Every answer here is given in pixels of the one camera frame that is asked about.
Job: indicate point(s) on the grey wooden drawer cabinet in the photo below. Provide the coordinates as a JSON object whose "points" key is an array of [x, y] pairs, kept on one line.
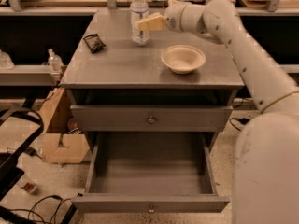
{"points": [[126, 74]]}

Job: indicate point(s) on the clear plastic water bottle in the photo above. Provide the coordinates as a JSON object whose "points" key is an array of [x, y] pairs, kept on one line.
{"points": [[139, 10]]}

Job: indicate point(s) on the brown cardboard box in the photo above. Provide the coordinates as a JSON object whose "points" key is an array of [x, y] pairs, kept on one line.
{"points": [[59, 144]]}

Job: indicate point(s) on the small orange floor packet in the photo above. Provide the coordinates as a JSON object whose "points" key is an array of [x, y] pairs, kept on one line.
{"points": [[28, 187]]}

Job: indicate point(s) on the clear plastic dome lid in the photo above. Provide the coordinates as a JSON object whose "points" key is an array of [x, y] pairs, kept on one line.
{"points": [[5, 61]]}

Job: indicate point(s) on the clear sanitizer pump bottle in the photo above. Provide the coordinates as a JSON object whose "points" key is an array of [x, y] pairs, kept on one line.
{"points": [[55, 61]]}

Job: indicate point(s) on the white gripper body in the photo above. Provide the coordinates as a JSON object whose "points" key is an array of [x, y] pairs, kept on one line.
{"points": [[173, 16]]}

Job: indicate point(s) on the grey upper drawer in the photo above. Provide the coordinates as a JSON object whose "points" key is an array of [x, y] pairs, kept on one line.
{"points": [[151, 118]]}

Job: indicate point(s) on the white paper bowl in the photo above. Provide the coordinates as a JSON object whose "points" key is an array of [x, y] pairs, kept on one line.
{"points": [[183, 59]]}

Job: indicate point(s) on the black snack packet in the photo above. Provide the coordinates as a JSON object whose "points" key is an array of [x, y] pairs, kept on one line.
{"points": [[94, 42]]}

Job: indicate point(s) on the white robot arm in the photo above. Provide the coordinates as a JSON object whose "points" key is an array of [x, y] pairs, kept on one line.
{"points": [[266, 171]]}

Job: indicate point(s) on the grey open middle drawer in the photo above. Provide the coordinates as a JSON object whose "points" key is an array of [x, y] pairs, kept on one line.
{"points": [[149, 172]]}

